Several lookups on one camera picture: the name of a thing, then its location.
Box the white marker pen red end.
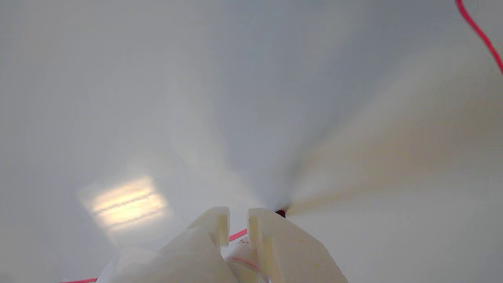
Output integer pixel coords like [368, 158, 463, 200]
[222, 209, 286, 283]

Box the large white whiteboard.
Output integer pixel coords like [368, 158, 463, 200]
[0, 0, 503, 283]

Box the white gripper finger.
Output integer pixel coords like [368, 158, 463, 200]
[246, 208, 348, 283]
[96, 207, 236, 283]

